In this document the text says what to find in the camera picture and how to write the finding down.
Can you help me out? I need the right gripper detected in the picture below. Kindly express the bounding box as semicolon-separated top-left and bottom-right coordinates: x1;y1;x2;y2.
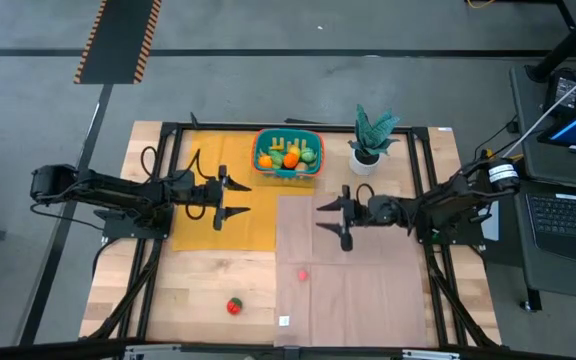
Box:
315;185;400;252

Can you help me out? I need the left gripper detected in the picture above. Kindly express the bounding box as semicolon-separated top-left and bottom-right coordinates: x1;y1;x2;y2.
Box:
190;164;252;231

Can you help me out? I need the yellow cloth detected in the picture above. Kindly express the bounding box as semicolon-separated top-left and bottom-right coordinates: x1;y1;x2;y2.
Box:
170;130;319;253

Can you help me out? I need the snake plant in white pot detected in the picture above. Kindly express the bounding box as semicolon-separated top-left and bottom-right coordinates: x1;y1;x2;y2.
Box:
347;103;402;177

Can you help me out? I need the teal basket with orange rim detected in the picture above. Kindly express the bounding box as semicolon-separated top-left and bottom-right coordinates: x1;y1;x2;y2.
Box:
251;127;326;180

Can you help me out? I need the beige cloth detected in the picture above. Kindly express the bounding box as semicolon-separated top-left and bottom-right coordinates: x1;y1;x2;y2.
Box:
273;193;432;349

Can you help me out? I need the pale blue white box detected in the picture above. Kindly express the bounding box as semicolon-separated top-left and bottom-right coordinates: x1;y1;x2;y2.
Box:
480;199;502;242

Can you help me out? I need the black hazard-striped floor mat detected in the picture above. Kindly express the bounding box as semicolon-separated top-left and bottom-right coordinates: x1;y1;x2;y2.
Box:
73;0;163;85

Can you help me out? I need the grey side table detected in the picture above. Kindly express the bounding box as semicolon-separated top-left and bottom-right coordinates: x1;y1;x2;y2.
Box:
510;64;576;311

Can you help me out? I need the black laptop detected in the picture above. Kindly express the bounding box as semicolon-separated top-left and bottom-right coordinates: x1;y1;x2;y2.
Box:
525;189;576;266

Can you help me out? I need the black power adapter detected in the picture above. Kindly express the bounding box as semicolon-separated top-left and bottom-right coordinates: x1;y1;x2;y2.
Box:
542;67;576;119

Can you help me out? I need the black tripod stand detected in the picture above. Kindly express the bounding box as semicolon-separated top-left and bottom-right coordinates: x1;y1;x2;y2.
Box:
525;0;576;84

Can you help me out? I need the black aluminium table frame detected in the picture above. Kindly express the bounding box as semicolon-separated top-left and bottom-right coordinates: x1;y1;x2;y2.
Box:
0;118;576;360

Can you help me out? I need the silver aluminium bracket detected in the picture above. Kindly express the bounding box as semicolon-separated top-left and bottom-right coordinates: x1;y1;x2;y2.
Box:
124;343;182;360
401;349;462;360

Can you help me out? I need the white cable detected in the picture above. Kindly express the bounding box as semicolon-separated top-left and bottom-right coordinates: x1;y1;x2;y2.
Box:
502;58;576;159

